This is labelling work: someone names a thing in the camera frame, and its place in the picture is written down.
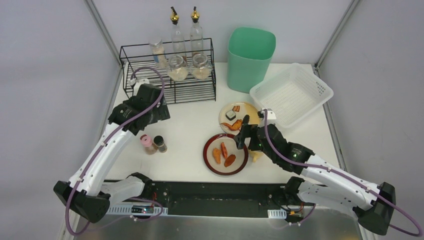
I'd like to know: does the red food piece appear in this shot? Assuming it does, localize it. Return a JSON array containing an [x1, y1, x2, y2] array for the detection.
[[220, 142, 228, 159]]

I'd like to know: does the glass rice jar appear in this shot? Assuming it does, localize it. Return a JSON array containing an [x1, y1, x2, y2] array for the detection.
[[166, 55, 189, 82], [191, 53, 212, 80]]

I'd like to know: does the silver lid bead jar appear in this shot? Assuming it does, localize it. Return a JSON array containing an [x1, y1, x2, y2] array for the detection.
[[148, 37, 168, 69]]

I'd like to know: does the black cap spice jar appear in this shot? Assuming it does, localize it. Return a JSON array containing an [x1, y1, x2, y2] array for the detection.
[[153, 135, 168, 153]]

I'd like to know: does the pink cap spice jar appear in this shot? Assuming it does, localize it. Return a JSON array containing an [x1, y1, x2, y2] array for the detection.
[[140, 134, 158, 155]]

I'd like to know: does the glass oil bottle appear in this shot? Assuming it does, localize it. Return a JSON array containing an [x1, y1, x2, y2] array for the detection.
[[189, 6, 204, 56], [170, 6, 187, 61]]

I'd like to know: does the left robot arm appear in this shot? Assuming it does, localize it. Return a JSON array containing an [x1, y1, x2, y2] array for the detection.
[[53, 83, 171, 223]]

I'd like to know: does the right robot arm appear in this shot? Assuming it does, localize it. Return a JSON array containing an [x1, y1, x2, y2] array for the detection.
[[233, 124, 396, 236]]

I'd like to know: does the fried chicken wing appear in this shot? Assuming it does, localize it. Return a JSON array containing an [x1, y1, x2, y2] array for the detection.
[[220, 119, 243, 131]]

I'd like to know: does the yellow food piece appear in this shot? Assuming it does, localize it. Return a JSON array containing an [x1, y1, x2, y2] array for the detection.
[[248, 150, 264, 163]]

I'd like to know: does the black spiky sea cucumber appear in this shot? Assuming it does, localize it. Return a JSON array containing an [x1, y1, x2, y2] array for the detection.
[[242, 114, 250, 126]]

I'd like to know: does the sushi roll piece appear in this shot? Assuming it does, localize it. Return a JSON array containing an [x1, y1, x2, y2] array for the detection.
[[225, 110, 237, 121]]

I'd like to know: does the small orange food piece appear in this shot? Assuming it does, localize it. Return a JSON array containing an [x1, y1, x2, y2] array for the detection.
[[232, 105, 241, 112]]

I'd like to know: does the brown fried piece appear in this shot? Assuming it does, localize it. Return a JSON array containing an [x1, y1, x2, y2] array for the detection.
[[224, 154, 236, 168]]

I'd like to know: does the red rimmed plate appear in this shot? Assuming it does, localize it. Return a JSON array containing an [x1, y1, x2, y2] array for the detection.
[[202, 133, 249, 176]]

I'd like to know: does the orange fried nugget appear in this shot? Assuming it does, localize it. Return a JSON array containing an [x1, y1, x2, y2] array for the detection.
[[212, 148, 222, 165]]

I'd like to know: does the white plastic basket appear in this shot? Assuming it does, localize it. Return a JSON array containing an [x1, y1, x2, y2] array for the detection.
[[249, 63, 334, 129]]

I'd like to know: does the green trash bin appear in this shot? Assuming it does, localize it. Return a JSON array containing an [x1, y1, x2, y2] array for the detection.
[[227, 26, 276, 93]]

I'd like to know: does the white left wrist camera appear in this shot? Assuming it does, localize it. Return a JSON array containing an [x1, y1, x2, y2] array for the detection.
[[129, 78, 150, 89]]

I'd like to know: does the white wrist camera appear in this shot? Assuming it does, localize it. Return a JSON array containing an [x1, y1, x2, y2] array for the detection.
[[129, 78, 150, 89], [257, 108, 277, 126]]

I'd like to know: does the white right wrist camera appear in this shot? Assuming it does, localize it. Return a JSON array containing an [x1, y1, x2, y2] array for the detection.
[[257, 108, 277, 126]]

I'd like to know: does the black wire rack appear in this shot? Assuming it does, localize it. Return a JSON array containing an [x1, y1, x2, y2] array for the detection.
[[119, 37, 217, 104]]

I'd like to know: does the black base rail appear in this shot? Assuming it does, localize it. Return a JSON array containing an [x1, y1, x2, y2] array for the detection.
[[135, 181, 302, 218]]

